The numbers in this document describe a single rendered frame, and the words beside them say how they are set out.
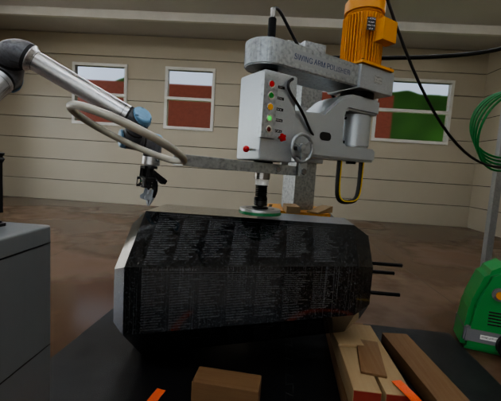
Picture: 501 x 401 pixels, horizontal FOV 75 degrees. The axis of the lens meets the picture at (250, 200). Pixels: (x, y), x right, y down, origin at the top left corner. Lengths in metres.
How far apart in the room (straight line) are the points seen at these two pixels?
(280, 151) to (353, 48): 0.82
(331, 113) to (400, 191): 6.72
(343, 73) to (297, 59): 0.32
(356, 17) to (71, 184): 8.04
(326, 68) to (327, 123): 0.28
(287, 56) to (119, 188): 7.35
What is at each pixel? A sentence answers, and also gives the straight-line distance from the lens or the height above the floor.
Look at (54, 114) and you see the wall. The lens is 9.52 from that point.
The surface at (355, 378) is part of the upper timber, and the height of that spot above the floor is 0.21.
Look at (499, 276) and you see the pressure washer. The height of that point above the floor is 0.51.
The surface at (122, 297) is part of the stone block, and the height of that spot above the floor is 0.44.
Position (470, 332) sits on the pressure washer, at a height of 0.12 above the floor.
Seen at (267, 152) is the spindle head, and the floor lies 1.16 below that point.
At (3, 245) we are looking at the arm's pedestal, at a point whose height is 0.83.
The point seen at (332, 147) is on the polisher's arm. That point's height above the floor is 1.22.
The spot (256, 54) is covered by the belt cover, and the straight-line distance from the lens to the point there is 1.67.
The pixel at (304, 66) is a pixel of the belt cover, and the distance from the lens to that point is 1.77.
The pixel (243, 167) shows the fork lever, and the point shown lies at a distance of 1.56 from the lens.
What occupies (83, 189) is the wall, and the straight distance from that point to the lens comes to 9.11.
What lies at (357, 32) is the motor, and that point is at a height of 1.89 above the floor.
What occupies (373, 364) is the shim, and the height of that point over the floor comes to 0.22.
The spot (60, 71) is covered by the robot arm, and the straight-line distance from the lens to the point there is 1.70.
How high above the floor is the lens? 1.09
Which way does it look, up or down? 6 degrees down
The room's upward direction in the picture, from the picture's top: 4 degrees clockwise
